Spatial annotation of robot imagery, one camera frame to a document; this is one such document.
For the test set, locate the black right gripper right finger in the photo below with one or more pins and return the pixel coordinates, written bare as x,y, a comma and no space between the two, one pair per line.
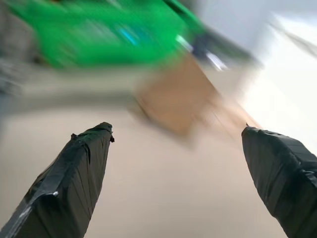
282,173

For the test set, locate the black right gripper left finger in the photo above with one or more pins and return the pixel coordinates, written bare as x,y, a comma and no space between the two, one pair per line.
64,183

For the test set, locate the green plastic basket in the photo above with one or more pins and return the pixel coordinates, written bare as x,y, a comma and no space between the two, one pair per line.
104,32

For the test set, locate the brown cardboard box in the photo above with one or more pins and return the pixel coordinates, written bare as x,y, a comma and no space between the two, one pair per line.
173,99

